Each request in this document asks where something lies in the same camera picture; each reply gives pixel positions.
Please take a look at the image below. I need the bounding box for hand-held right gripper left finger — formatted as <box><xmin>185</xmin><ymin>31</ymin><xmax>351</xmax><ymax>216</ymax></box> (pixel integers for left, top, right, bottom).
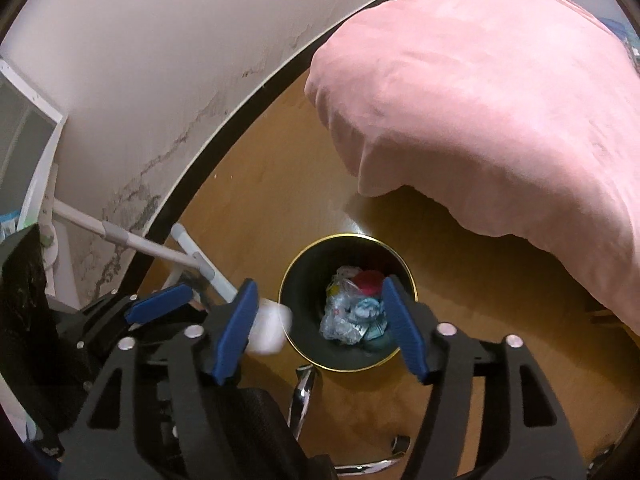
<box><xmin>59</xmin><ymin>277</ymin><xmax>261</xmax><ymax>480</ymax></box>

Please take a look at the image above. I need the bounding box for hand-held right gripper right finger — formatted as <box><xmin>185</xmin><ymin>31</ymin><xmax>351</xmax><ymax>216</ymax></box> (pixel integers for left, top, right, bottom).
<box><xmin>381</xmin><ymin>274</ymin><xmax>587</xmax><ymax>480</ymax></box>

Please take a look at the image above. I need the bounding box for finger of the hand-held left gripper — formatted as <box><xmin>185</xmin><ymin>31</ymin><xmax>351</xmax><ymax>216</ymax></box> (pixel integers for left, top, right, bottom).
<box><xmin>125</xmin><ymin>283</ymin><xmax>210</xmax><ymax>331</ymax></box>

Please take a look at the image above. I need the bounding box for white tissue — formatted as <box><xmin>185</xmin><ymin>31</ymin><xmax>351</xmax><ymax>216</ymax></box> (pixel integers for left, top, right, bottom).
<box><xmin>249</xmin><ymin>297</ymin><xmax>294</xmax><ymax>357</ymax></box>

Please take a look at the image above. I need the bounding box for black trash bin gold rim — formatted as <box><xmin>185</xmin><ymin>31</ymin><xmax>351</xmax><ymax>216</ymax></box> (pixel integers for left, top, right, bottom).
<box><xmin>278</xmin><ymin>233</ymin><xmax>416</xmax><ymax>373</ymax></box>

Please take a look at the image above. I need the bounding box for light blue crumpled paper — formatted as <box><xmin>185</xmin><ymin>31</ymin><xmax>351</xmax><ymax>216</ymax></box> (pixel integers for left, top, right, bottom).
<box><xmin>350</xmin><ymin>296</ymin><xmax>387</xmax><ymax>323</ymax></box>

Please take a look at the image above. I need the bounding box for red round item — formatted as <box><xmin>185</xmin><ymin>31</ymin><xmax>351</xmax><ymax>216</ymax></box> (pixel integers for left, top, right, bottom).
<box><xmin>352</xmin><ymin>270</ymin><xmax>386</xmax><ymax>297</ymax></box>

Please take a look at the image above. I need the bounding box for clear plastic bag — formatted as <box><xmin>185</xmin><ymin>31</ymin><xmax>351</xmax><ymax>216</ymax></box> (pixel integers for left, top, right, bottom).
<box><xmin>320</xmin><ymin>265</ymin><xmax>388</xmax><ymax>346</ymax></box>

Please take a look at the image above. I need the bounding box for black flat panel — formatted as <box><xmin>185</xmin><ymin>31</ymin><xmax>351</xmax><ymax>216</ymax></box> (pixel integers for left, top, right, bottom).
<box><xmin>0</xmin><ymin>224</ymin><xmax>56</xmax><ymax>453</ymax></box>

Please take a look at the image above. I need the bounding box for black mesh office chair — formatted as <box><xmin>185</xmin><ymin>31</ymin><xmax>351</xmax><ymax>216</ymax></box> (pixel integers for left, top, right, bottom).
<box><xmin>145</xmin><ymin>364</ymin><xmax>416</xmax><ymax>480</ymax></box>

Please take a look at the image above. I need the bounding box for blue white packet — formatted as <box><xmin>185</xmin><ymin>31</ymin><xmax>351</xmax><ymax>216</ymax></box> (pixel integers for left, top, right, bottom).
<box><xmin>0</xmin><ymin>212</ymin><xmax>23</xmax><ymax>241</ymax></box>

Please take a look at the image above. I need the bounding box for white shelf unit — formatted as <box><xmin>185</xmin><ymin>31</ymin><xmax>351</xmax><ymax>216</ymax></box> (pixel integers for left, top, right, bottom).
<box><xmin>0</xmin><ymin>57</ymin><xmax>81</xmax><ymax>311</ymax></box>

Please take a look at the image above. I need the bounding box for pink blanket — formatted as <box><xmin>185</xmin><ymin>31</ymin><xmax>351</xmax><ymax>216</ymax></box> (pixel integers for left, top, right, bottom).
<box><xmin>304</xmin><ymin>0</ymin><xmax>640</xmax><ymax>336</ymax></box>

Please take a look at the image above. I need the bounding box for blue patterned cloth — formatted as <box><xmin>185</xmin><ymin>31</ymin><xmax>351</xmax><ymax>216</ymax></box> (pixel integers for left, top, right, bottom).
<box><xmin>597</xmin><ymin>16</ymin><xmax>640</xmax><ymax>68</ymax></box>

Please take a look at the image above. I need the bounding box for white metal tube frame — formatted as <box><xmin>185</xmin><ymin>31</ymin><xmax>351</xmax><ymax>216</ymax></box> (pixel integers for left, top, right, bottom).
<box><xmin>50</xmin><ymin>199</ymin><xmax>241</xmax><ymax>306</ymax></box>

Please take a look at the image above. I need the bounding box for wooden bed frame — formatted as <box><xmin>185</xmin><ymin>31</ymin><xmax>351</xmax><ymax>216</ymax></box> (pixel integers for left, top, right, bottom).
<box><xmin>587</xmin><ymin>309</ymin><xmax>628</xmax><ymax>333</ymax></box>

